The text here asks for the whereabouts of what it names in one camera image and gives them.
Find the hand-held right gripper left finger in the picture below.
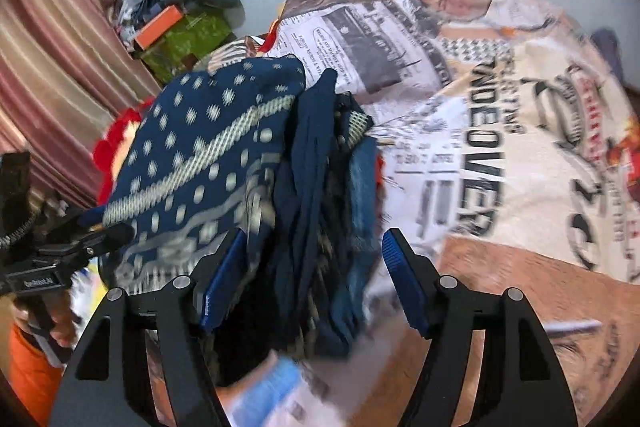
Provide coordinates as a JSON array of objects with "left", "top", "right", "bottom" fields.
[{"left": 50, "top": 227, "right": 248, "bottom": 427}]

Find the green patterned box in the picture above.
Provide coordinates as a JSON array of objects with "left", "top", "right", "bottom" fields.
[{"left": 142, "top": 9, "right": 236, "bottom": 82}]

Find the braided grey cable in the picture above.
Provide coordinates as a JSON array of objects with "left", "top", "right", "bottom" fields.
[{"left": 0, "top": 211, "right": 37, "bottom": 250}]

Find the striped pink curtain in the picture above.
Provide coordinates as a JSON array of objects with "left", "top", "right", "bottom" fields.
[{"left": 0, "top": 0, "right": 163, "bottom": 212}]

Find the red garment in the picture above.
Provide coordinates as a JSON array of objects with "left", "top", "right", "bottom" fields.
[{"left": 92, "top": 107, "right": 156, "bottom": 208}]

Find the printed blanket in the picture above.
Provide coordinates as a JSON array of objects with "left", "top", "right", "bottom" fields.
[{"left": 200, "top": 0, "right": 640, "bottom": 427}]

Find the orange box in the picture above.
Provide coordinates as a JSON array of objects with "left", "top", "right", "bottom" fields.
[{"left": 132, "top": 4, "right": 183, "bottom": 50}]

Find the person's left forearm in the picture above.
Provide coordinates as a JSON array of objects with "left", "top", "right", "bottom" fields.
[{"left": 7, "top": 324, "right": 63, "bottom": 425}]

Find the grey blue backpack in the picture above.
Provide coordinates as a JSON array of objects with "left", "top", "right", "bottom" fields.
[{"left": 590, "top": 28, "right": 628, "bottom": 80}]

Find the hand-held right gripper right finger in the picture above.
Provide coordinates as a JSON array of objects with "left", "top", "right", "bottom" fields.
[{"left": 381, "top": 227, "right": 583, "bottom": 427}]

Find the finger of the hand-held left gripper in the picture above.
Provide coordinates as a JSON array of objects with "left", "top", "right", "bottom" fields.
[
  {"left": 35, "top": 223, "right": 136, "bottom": 268},
  {"left": 42, "top": 206, "right": 108, "bottom": 238}
]

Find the navy patterned hoodie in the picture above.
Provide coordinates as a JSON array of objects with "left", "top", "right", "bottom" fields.
[{"left": 97, "top": 54, "right": 383, "bottom": 388}]

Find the person's left hand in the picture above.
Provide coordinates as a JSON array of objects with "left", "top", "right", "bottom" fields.
[{"left": 11, "top": 292, "right": 80, "bottom": 350}]

